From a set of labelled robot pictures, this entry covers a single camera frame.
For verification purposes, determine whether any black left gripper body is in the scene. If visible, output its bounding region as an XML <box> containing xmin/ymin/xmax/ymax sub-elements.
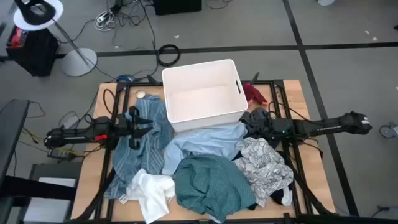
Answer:
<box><xmin>116</xmin><ymin>105</ymin><xmax>142</xmax><ymax>151</ymax></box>

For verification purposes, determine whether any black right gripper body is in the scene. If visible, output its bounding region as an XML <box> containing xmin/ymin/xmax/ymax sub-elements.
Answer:
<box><xmin>270</xmin><ymin>117</ymin><xmax>295</xmax><ymax>139</ymax></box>

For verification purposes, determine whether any blue striped shirt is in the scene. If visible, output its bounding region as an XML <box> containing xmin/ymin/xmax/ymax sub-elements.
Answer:
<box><xmin>103</xmin><ymin>94</ymin><xmax>175</xmax><ymax>200</ymax></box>

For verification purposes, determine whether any dark grey garment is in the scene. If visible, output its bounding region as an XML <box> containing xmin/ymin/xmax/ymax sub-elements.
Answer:
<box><xmin>238</xmin><ymin>108</ymin><xmax>282</xmax><ymax>149</ymax></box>

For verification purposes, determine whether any white leaf-print garment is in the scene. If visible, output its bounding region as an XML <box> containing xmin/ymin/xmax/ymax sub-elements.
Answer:
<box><xmin>232</xmin><ymin>136</ymin><xmax>295</xmax><ymax>208</ymax></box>

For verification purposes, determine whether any plain white garment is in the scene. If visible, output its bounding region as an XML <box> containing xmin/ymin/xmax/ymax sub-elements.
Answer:
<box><xmin>119</xmin><ymin>167</ymin><xmax>177</xmax><ymax>224</ymax></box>

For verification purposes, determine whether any light blue shirt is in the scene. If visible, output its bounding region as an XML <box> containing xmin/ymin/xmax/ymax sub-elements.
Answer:
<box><xmin>161</xmin><ymin>121</ymin><xmax>249</xmax><ymax>177</ymax></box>

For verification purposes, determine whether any teal patterned shirt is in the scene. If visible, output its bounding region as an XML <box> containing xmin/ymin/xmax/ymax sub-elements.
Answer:
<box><xmin>174</xmin><ymin>154</ymin><xmax>258</xmax><ymax>224</ymax></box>

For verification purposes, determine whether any red cloth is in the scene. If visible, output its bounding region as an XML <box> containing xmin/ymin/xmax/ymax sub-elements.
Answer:
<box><xmin>242</xmin><ymin>81</ymin><xmax>268</xmax><ymax>106</ymax></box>

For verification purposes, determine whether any white perforated plastic basket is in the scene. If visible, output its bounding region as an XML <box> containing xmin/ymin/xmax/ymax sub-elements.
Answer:
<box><xmin>161</xmin><ymin>58</ymin><xmax>249</xmax><ymax>134</ymax></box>

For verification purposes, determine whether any black power adapter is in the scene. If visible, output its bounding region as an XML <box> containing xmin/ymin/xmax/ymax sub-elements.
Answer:
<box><xmin>47</xmin><ymin>148</ymin><xmax>75</xmax><ymax>161</ymax></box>

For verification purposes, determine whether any grey cabinet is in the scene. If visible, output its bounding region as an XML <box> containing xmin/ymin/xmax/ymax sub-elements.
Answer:
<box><xmin>18</xmin><ymin>161</ymin><xmax>82</xmax><ymax>224</ymax></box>

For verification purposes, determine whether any black crossbar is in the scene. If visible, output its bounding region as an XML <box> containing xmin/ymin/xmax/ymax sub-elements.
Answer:
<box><xmin>0</xmin><ymin>175</ymin><xmax>78</xmax><ymax>202</ymax></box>

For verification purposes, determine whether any grey caster wheel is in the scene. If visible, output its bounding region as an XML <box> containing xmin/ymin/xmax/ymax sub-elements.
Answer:
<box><xmin>379</xmin><ymin>121</ymin><xmax>398</xmax><ymax>139</ymax></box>

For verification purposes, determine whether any black bench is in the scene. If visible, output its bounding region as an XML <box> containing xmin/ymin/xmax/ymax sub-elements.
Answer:
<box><xmin>0</xmin><ymin>98</ymin><xmax>31</xmax><ymax>187</ymax></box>

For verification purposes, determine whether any black crate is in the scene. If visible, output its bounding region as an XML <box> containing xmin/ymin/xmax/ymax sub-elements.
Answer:
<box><xmin>5</xmin><ymin>26</ymin><xmax>60</xmax><ymax>78</ymax></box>

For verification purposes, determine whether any black box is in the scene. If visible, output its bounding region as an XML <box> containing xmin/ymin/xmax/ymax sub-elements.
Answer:
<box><xmin>153</xmin><ymin>0</ymin><xmax>203</xmax><ymax>16</ymax></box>

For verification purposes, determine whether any black floor plug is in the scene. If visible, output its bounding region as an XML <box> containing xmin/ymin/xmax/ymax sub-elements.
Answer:
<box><xmin>369</xmin><ymin>205</ymin><xmax>392</xmax><ymax>218</ymax></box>

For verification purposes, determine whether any red item on crate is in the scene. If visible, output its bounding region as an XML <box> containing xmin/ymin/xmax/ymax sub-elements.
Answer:
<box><xmin>10</xmin><ymin>27</ymin><xmax>28</xmax><ymax>47</ymax></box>

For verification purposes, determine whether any black aluminium table frame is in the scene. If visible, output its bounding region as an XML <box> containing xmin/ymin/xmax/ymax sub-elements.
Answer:
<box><xmin>73</xmin><ymin>79</ymin><xmax>336</xmax><ymax>224</ymax></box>

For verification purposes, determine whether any coiled black cable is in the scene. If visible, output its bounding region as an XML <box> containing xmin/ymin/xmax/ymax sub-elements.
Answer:
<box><xmin>156</xmin><ymin>44</ymin><xmax>182</xmax><ymax>67</ymax></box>

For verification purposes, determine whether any white ring light stand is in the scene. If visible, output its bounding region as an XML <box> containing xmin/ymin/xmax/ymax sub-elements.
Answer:
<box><xmin>12</xmin><ymin>0</ymin><xmax>98</xmax><ymax>78</ymax></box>

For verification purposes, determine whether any white cable bundle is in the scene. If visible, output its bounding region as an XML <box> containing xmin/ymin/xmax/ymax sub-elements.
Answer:
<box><xmin>94</xmin><ymin>10</ymin><xmax>118</xmax><ymax>32</ymax></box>

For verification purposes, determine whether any black curved mount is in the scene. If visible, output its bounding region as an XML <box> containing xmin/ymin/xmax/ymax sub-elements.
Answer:
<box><xmin>14</xmin><ymin>0</ymin><xmax>57</xmax><ymax>26</ymax></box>

